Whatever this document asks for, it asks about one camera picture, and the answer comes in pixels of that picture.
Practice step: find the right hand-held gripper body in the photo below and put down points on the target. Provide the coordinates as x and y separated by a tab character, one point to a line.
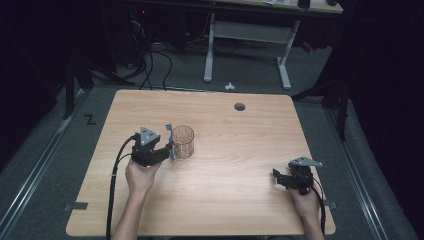
301	176

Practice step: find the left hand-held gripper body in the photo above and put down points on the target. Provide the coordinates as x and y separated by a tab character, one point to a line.
145	153

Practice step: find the clear glass mug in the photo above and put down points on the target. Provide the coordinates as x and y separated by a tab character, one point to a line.
184	141

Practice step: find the person's left hand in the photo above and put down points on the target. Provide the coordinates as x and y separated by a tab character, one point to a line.
141	178

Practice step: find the person's right hand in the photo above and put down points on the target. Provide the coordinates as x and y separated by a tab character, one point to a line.
306	206

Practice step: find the grey tape strip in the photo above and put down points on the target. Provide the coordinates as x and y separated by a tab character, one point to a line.
330	204
78	206

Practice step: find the black metal stand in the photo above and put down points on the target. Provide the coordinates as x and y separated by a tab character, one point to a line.
69	93
341	110

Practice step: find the grey round table grommet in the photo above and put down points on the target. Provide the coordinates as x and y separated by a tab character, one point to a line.
239	106

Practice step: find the small white floor object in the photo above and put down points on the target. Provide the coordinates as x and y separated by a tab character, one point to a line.
229	86

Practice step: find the small red floor object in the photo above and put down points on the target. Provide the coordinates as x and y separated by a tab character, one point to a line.
307	47

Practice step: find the desk with white legs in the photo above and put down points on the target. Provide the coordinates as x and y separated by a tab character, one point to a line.
246	31

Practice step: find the black object on desk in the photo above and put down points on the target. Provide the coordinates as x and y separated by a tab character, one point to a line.
303	3

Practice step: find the metal floor rail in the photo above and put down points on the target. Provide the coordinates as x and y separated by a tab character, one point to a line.
33	175
361	186

